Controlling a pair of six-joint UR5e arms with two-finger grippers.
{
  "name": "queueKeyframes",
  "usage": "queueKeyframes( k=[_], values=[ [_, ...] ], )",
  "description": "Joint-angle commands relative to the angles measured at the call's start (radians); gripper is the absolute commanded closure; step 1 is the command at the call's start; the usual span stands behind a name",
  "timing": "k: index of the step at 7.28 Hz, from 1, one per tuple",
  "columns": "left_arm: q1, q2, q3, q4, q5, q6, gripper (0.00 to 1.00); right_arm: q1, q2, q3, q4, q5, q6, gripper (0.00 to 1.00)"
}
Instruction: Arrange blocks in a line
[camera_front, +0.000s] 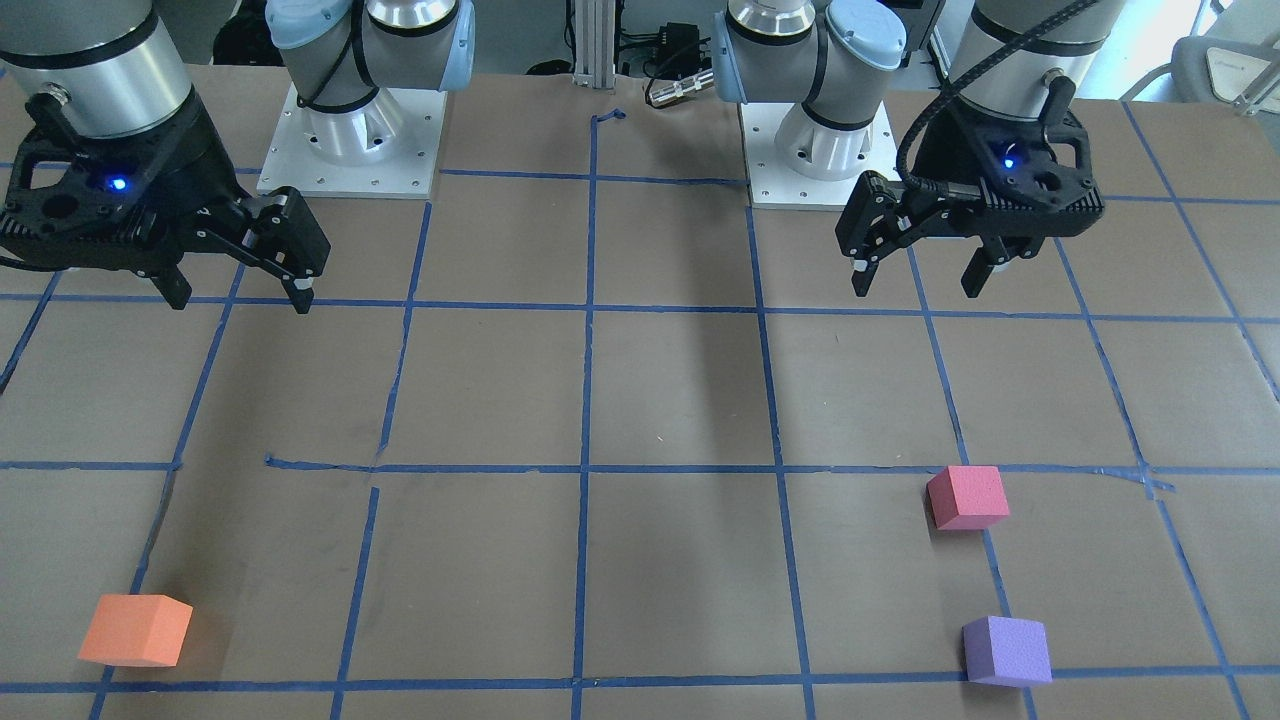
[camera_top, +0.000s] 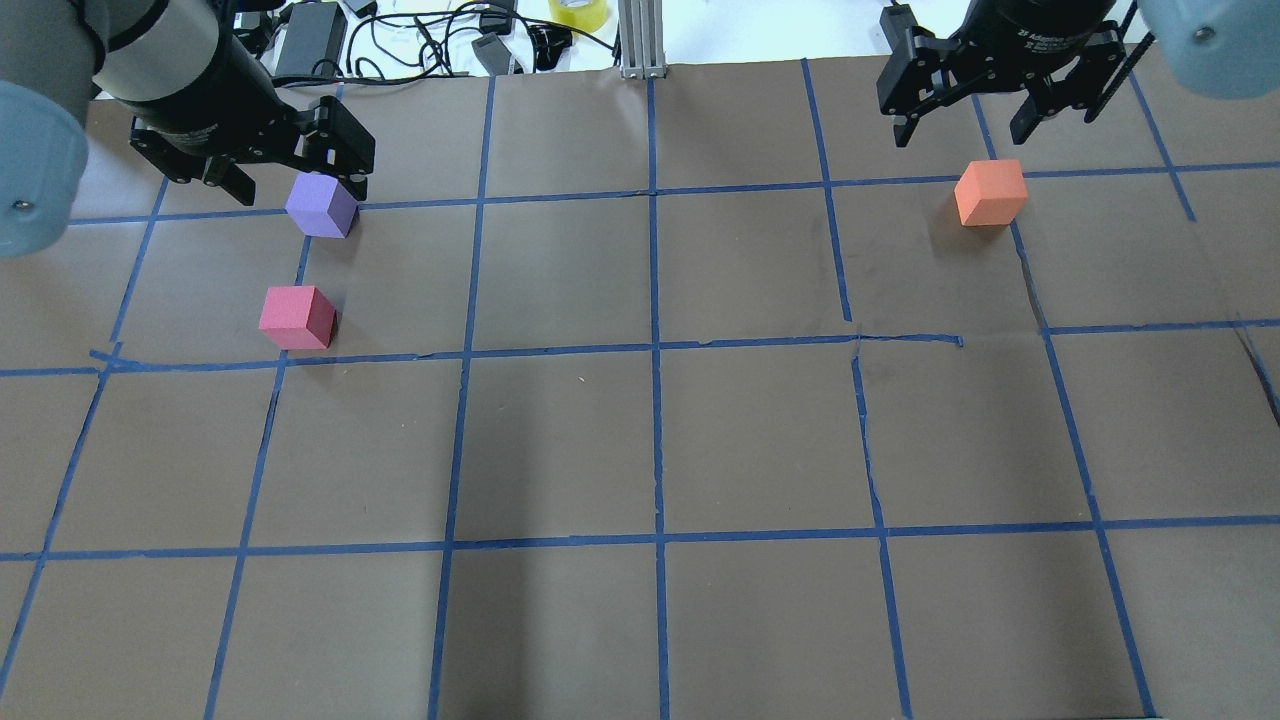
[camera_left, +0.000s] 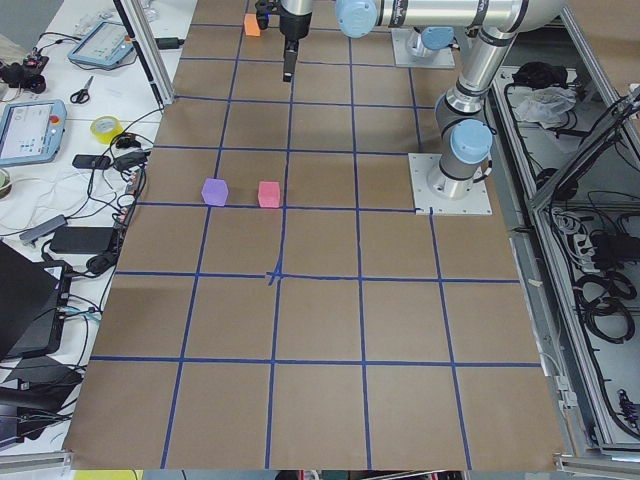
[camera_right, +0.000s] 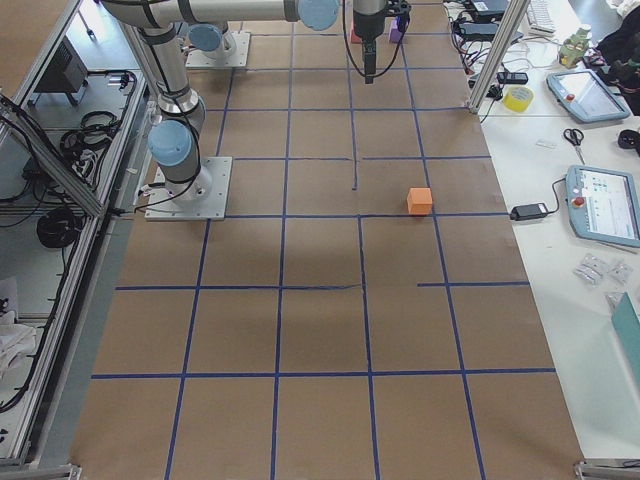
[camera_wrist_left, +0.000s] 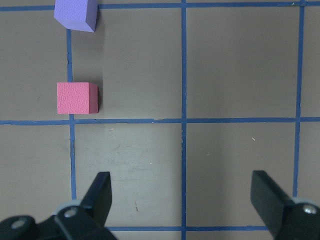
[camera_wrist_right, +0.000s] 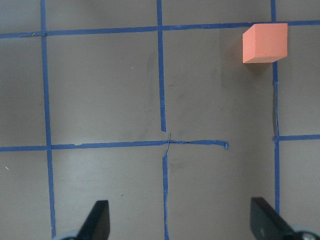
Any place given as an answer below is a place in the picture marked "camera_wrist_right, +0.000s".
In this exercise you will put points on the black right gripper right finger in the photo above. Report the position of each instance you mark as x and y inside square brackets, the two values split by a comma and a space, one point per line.
[267, 224]

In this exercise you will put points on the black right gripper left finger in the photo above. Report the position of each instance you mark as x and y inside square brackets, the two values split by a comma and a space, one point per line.
[97, 224]

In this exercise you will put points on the orange foam cube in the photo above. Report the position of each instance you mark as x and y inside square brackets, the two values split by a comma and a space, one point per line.
[265, 43]

